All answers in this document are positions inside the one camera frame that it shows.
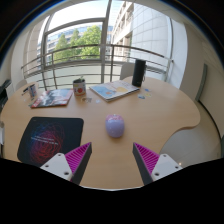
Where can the lilac and pink computer mouse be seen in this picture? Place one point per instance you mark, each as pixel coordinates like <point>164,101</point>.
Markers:
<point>115,126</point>

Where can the red and blue magazine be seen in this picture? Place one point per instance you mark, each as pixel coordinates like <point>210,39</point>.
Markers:
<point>53,97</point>

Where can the white chair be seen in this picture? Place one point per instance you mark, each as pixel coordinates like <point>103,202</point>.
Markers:
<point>126,70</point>
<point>20,84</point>

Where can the black printer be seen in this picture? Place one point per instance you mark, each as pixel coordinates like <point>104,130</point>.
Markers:
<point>4,90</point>

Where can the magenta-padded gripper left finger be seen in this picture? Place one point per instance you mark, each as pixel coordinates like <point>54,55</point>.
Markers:
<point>58,165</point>

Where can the light blue and yellow book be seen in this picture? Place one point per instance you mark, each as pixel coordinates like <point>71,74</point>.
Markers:
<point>113,90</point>

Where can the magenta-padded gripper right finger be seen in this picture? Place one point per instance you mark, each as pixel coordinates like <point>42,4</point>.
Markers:
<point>165,165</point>

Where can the metal balcony railing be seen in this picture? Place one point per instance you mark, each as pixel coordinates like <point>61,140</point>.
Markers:
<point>112,63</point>

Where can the white cup with blue print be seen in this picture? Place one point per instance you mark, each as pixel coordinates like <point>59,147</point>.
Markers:
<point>33,91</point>

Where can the black mouse pad red swirl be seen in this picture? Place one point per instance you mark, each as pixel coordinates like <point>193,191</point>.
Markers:
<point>50,136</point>

